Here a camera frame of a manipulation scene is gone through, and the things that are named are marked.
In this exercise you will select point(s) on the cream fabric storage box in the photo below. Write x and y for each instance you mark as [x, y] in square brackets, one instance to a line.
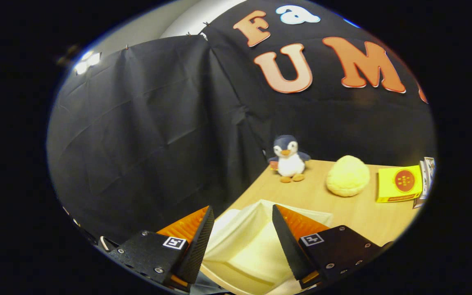
[248, 246]

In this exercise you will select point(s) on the yellow book with red circle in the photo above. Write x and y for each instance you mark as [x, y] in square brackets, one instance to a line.
[400, 184]

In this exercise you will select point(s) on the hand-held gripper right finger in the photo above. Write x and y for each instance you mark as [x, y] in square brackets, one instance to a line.
[287, 246]

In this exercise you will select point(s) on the white book with pictured cover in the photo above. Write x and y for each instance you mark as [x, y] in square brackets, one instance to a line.
[430, 168]

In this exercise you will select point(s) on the penguin plush toy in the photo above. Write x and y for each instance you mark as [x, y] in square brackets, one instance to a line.
[290, 162]

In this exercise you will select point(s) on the round yellow plush cushion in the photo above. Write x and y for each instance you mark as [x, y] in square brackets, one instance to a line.
[347, 177]

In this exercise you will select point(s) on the ceiling light strip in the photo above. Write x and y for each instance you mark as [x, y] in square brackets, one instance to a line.
[88, 62]

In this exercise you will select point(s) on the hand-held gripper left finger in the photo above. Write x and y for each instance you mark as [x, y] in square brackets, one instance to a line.
[199, 246]

